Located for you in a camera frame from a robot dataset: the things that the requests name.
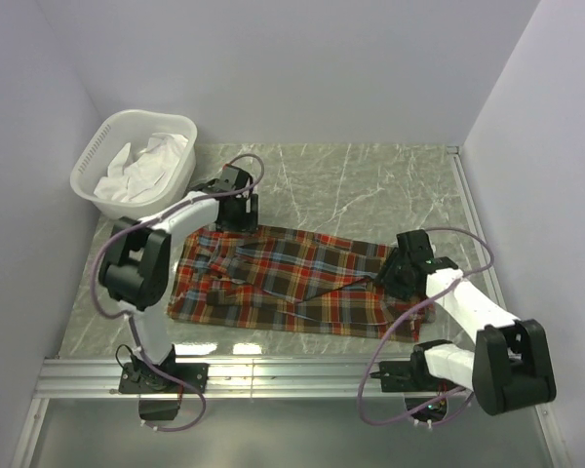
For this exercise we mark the white plastic laundry basket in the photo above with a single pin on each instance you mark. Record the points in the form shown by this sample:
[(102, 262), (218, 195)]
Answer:
[(135, 127)]

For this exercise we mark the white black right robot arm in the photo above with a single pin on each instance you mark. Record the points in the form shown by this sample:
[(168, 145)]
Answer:
[(510, 367)]

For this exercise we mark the red brown plaid shirt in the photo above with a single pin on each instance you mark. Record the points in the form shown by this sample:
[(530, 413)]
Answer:
[(285, 280)]

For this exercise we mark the white crumpled shirt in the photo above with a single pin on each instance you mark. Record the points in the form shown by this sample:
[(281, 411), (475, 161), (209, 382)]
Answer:
[(139, 176)]

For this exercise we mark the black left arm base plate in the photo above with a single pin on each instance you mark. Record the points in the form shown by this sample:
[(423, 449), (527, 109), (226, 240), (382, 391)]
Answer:
[(140, 379)]

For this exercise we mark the aluminium right side rail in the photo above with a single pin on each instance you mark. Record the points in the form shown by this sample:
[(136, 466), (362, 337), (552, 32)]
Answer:
[(488, 279)]

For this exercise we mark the aluminium mounting rail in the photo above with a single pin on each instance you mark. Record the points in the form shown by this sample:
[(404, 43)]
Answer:
[(235, 377)]

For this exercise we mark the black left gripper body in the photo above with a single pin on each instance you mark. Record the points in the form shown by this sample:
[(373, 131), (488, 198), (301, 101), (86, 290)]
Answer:
[(242, 220)]

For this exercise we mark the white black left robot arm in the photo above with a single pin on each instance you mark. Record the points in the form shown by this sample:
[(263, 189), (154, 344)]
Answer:
[(133, 266)]

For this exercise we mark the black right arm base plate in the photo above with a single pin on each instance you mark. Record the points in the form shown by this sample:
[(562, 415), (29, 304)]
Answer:
[(406, 377)]

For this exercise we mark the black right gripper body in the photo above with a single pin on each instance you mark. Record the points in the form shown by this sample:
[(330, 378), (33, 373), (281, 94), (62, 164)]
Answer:
[(394, 275)]

